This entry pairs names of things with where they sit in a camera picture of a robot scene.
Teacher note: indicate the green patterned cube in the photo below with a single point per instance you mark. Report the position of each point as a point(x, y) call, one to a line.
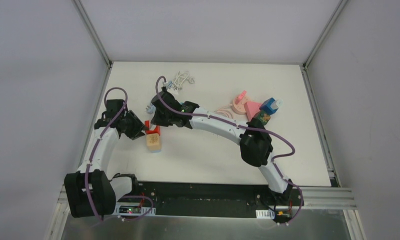
point(263, 117)

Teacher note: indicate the blue cube socket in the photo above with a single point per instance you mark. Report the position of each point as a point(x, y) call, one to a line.
point(269, 106)

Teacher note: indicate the pink round socket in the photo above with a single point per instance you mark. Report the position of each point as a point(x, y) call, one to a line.
point(238, 103)

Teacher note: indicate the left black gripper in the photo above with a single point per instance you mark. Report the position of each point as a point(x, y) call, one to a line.
point(137, 128)

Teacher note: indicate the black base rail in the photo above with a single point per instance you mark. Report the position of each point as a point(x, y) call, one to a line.
point(208, 200)

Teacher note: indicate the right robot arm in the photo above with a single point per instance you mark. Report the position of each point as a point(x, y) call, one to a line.
point(254, 140)

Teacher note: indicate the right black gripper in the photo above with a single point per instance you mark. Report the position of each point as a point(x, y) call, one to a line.
point(158, 117)

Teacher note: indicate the pink triangular block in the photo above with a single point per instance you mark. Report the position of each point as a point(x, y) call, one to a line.
point(252, 108)

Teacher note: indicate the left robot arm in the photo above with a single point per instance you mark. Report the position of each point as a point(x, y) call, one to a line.
point(90, 192)

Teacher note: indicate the red cube adapter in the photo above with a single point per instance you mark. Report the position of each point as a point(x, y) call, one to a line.
point(151, 128)

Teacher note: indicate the light blue power strip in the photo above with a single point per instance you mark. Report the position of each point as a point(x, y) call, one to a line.
point(150, 108)

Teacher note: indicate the beige cube adapter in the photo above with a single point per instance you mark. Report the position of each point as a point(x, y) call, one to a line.
point(153, 142)

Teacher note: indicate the white usb charger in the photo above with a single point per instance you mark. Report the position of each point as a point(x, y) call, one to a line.
point(277, 104)

